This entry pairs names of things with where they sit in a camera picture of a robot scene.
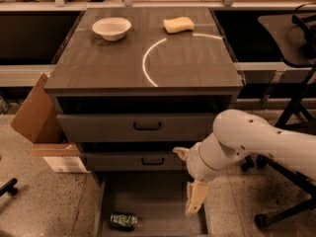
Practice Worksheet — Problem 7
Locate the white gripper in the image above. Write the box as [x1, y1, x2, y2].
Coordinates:
[173, 142, 217, 215]

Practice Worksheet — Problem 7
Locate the green soda can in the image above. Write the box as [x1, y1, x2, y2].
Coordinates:
[110, 212, 138, 230]

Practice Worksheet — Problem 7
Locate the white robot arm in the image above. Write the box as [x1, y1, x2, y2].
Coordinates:
[173, 110, 316, 215]

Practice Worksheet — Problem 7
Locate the bottom grey drawer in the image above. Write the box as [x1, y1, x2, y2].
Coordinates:
[93, 171, 208, 237]

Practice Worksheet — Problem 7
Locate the grey drawer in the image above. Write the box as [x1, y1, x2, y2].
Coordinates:
[93, 171, 208, 237]
[80, 151, 186, 172]
[57, 113, 214, 142]

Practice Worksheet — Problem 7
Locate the middle grey drawer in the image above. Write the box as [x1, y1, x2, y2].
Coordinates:
[80, 151, 186, 172]

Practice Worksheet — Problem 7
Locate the grey drawer cabinet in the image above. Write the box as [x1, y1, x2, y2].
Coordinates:
[43, 7, 244, 190]

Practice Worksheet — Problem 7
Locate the top grey drawer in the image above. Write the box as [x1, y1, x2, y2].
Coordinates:
[57, 113, 214, 142]

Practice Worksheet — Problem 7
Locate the black office chair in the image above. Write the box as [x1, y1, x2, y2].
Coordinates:
[241, 156, 316, 229]

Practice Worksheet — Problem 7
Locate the yellow sponge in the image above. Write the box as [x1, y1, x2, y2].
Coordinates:
[163, 17, 195, 34]

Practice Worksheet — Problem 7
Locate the brown cardboard box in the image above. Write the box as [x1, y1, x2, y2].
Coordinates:
[11, 73, 87, 173]

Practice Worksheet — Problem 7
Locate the white bowl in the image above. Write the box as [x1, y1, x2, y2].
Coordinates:
[92, 17, 131, 41]

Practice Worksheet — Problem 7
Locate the black side table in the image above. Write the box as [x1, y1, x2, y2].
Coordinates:
[258, 5, 316, 131]

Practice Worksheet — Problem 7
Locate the black chair caster left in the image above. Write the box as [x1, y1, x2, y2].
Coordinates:
[0, 178, 18, 197]

